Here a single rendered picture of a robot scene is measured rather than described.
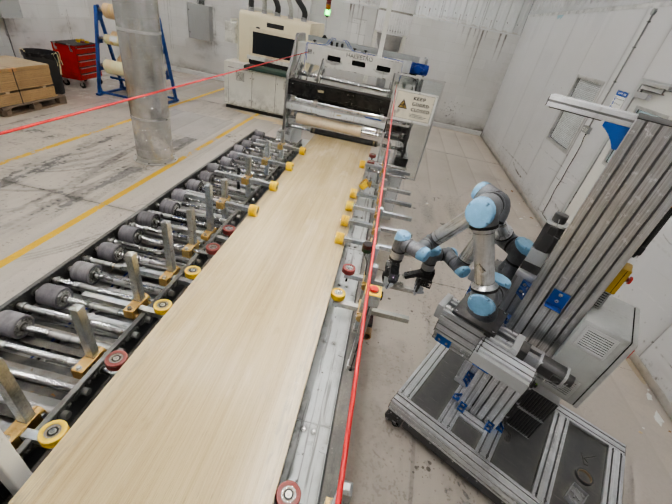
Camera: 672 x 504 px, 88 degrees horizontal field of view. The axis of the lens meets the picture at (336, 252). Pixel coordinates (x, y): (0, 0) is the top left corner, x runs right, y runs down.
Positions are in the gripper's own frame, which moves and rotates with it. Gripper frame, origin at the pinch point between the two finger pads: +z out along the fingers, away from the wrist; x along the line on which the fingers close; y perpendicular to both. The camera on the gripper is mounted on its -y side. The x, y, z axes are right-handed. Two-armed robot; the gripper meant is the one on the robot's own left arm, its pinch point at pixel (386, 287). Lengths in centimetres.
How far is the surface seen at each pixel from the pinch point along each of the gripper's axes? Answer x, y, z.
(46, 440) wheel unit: 104, -110, 5
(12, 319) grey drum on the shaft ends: 159, -68, 11
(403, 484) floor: -37, -54, 96
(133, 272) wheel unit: 118, -43, -8
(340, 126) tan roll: 71, 269, -8
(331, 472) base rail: 11, -88, 25
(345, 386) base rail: 11, -49, 26
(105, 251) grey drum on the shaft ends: 160, -11, 13
